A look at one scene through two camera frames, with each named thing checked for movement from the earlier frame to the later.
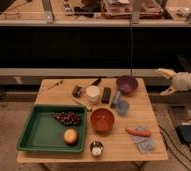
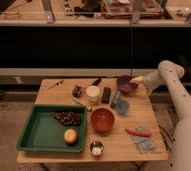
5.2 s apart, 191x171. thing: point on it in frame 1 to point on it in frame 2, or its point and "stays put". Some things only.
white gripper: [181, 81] to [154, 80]
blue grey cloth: [145, 144] stays put
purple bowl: [127, 84] stays put
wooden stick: [79, 102] stays put
